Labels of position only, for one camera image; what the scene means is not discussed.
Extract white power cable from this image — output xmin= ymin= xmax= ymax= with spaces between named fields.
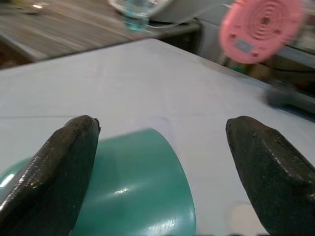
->
xmin=147 ymin=16 xmax=201 ymax=27

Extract white food processor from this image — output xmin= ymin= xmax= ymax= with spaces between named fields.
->
xmin=107 ymin=0 xmax=223 ymax=23

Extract pink round fan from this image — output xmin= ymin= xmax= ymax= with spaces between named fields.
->
xmin=219 ymin=0 xmax=306 ymax=65

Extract long black object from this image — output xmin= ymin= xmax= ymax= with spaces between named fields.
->
xmin=266 ymin=88 xmax=315 ymax=108

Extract teal green cup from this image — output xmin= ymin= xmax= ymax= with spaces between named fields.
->
xmin=0 ymin=127 xmax=197 ymax=236

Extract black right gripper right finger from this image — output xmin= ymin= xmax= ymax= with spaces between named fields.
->
xmin=225 ymin=116 xmax=315 ymax=236

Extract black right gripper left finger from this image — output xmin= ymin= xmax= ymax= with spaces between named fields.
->
xmin=0 ymin=115 xmax=102 ymax=236

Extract dark wooden marble-top table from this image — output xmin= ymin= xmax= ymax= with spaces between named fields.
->
xmin=0 ymin=0 xmax=201 ymax=69

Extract white folding table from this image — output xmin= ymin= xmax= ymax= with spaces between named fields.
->
xmin=0 ymin=38 xmax=315 ymax=236

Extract clear water bottle blue cap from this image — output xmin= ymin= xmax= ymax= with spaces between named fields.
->
xmin=122 ymin=0 xmax=151 ymax=31

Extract steel spoon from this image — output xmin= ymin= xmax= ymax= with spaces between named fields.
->
xmin=14 ymin=1 xmax=50 ymax=15

